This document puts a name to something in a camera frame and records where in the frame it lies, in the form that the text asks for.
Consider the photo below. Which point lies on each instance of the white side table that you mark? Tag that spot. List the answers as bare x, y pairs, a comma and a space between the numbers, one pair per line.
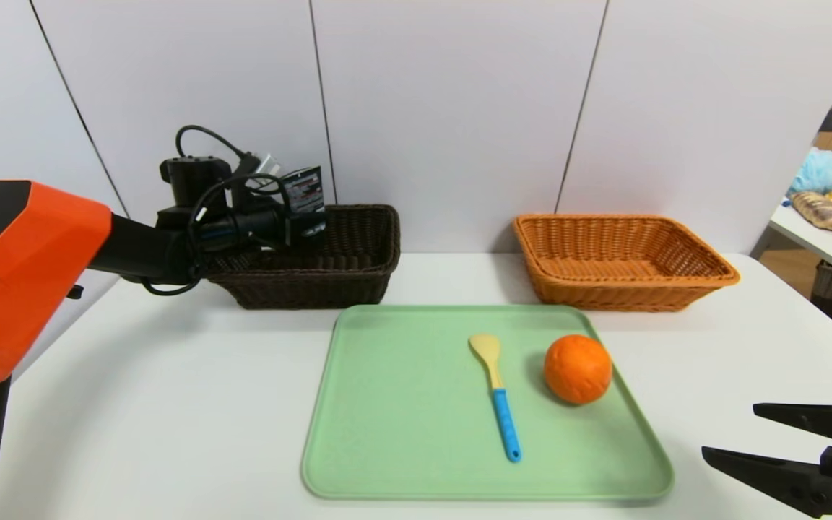
820, 249

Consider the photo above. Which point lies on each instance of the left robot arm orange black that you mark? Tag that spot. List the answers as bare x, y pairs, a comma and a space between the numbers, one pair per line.
26, 274

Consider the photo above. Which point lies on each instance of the dark brown wicker basket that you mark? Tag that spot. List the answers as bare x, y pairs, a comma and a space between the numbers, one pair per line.
329, 282

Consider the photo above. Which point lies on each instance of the light blue bath pouf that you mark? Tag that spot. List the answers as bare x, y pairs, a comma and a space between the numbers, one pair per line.
817, 173

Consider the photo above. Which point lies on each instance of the orange fruit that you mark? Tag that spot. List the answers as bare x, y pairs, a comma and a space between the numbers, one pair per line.
578, 368

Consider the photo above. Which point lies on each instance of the light green plastic tray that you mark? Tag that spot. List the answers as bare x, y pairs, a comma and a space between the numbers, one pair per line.
401, 448

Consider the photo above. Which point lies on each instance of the orange wicker basket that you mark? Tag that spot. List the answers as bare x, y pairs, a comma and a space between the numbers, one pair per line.
568, 289

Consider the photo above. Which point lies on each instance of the striped brown bread loaf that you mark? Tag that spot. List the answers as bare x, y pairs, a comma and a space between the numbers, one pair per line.
819, 211

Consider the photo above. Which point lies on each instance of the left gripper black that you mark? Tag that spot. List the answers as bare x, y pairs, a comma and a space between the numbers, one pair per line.
263, 227

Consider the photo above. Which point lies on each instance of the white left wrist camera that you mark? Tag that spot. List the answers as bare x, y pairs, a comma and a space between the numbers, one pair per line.
264, 173

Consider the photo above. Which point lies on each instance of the dark grey box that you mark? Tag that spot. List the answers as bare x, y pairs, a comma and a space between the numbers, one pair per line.
830, 120

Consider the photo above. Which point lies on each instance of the black cosmetic tube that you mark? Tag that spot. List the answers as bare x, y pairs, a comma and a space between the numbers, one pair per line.
304, 189

